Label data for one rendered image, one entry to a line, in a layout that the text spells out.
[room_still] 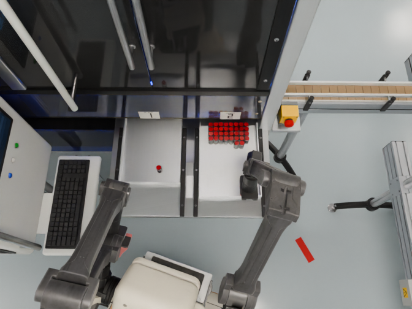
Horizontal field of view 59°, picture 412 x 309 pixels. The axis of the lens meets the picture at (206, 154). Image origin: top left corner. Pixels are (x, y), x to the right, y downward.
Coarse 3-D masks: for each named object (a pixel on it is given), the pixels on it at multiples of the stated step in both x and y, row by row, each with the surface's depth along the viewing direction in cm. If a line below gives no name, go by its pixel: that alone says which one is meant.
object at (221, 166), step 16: (256, 128) 163; (208, 144) 163; (224, 144) 163; (256, 144) 163; (208, 160) 161; (224, 160) 161; (240, 160) 161; (208, 176) 158; (224, 176) 158; (208, 192) 155; (224, 192) 155
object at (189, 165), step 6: (186, 162) 154; (192, 162) 154; (186, 168) 156; (192, 168) 156; (186, 174) 158; (192, 174) 158; (186, 180) 157; (192, 180) 157; (186, 186) 156; (192, 186) 156; (186, 192) 155; (192, 192) 155
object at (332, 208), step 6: (372, 198) 231; (330, 204) 242; (336, 204) 236; (342, 204) 234; (348, 204) 233; (354, 204) 231; (360, 204) 230; (366, 204) 230; (384, 204) 230; (390, 204) 231; (330, 210) 241; (336, 210) 241; (372, 210) 230
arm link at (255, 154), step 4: (252, 152) 138; (256, 152) 137; (260, 152) 138; (248, 156) 139; (252, 156) 136; (256, 156) 136; (260, 156) 136; (260, 160) 135; (244, 164) 130; (248, 164) 128; (244, 168) 129; (244, 172) 131
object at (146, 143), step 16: (128, 128) 166; (144, 128) 166; (160, 128) 166; (176, 128) 166; (128, 144) 163; (144, 144) 163; (160, 144) 163; (176, 144) 163; (128, 160) 161; (144, 160) 161; (160, 160) 161; (176, 160) 161; (128, 176) 158; (144, 176) 158; (160, 176) 158; (176, 176) 158
